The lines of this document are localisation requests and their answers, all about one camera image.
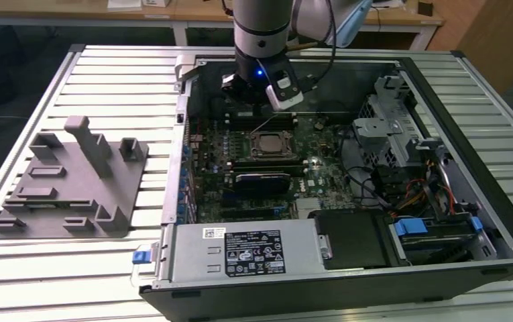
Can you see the thin metal locking lever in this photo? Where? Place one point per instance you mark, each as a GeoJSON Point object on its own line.
{"type": "Point", "coordinates": [267, 122]}

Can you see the silver CPU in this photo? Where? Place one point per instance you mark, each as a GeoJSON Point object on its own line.
{"type": "Point", "coordinates": [270, 143]}

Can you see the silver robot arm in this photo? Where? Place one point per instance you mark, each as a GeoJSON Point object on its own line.
{"type": "Point", "coordinates": [261, 30]}

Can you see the CPU socket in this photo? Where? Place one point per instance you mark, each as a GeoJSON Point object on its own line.
{"type": "Point", "coordinates": [271, 157]}

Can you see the black RAM slot bank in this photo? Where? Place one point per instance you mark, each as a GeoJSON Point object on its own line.
{"type": "Point", "coordinates": [242, 123]}
{"type": "Point", "coordinates": [269, 166]}

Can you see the small black case lock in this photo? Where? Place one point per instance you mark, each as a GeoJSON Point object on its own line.
{"type": "Point", "coordinates": [179, 118]}

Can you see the small white box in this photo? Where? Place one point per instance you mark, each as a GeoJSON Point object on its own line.
{"type": "Point", "coordinates": [155, 2]}

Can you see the wooden desk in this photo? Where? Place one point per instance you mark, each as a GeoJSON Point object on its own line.
{"type": "Point", "coordinates": [126, 15]}

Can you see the white paper box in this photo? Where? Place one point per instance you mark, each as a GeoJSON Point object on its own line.
{"type": "Point", "coordinates": [123, 3]}

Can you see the metal drive cage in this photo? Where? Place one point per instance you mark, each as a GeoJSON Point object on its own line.
{"type": "Point", "coordinates": [374, 132]}

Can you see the black graphics card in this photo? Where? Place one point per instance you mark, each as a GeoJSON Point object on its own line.
{"type": "Point", "coordinates": [261, 186]}

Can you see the small black box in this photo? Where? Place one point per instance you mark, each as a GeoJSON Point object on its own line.
{"type": "Point", "coordinates": [426, 8]}

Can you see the silver chipset heatsink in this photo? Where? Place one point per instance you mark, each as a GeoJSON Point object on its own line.
{"type": "Point", "coordinates": [309, 205]}

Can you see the green motherboard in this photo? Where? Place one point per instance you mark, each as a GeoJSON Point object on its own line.
{"type": "Point", "coordinates": [331, 201]}

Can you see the grey parts rack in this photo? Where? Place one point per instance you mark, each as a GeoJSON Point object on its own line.
{"type": "Point", "coordinates": [76, 201]}

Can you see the wooden cabinet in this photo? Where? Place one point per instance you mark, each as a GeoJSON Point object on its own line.
{"type": "Point", "coordinates": [497, 40]}

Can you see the silver power supply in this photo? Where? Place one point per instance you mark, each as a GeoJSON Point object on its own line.
{"type": "Point", "coordinates": [193, 255]}

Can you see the hard disk in blue carrier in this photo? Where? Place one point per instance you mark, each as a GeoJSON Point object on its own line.
{"type": "Point", "coordinates": [410, 227]}

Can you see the blue case latch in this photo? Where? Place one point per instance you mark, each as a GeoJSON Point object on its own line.
{"type": "Point", "coordinates": [140, 257]}

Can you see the black PC case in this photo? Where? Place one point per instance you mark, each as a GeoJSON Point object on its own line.
{"type": "Point", "coordinates": [282, 302]}

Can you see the grey side camera mount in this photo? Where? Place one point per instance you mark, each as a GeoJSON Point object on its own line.
{"type": "Point", "coordinates": [234, 85]}

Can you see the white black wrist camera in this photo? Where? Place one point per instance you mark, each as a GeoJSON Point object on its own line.
{"type": "Point", "coordinates": [285, 89]}

